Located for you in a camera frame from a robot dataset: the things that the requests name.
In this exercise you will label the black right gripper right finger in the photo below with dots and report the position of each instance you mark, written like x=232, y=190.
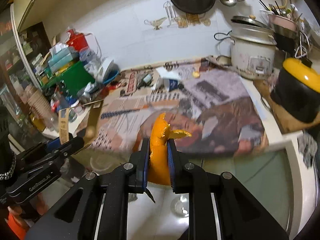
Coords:
x=220, y=207

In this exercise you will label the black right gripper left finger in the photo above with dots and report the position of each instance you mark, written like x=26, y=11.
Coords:
x=96, y=206

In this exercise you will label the large orange peel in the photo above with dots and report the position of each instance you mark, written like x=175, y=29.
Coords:
x=158, y=172

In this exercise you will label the white trash bowl on floor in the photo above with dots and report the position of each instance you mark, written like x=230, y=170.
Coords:
x=180, y=206

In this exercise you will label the glass door cabinet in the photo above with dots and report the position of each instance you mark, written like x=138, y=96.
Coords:
x=23, y=124

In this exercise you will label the green plastic box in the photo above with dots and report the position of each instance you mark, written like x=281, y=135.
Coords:
x=74, y=79

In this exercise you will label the newspaper sheet on counter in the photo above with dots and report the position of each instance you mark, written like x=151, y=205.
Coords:
x=215, y=108

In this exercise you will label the wooden cutting board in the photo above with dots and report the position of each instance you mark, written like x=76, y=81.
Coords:
x=286, y=122

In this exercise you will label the blue plastic basin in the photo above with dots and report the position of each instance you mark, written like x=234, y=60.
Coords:
x=112, y=75

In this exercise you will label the white perforated round lid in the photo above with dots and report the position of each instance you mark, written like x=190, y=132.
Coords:
x=104, y=70

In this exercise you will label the red plastic jug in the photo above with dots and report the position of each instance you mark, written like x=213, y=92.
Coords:
x=76, y=40

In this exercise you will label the retro printed table mat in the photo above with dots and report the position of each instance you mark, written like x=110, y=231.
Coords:
x=126, y=83

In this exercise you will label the small orange peel piece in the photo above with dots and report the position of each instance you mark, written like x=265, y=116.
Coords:
x=196, y=74

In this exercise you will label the small dark glass bottle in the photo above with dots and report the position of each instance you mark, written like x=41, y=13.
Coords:
x=145, y=81

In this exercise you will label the black pot yellow lid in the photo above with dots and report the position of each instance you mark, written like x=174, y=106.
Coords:
x=297, y=90

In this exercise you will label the white rice cooker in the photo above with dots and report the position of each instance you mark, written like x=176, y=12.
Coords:
x=253, y=48

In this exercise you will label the pink utensil holder bowl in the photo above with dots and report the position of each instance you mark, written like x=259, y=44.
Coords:
x=282, y=22

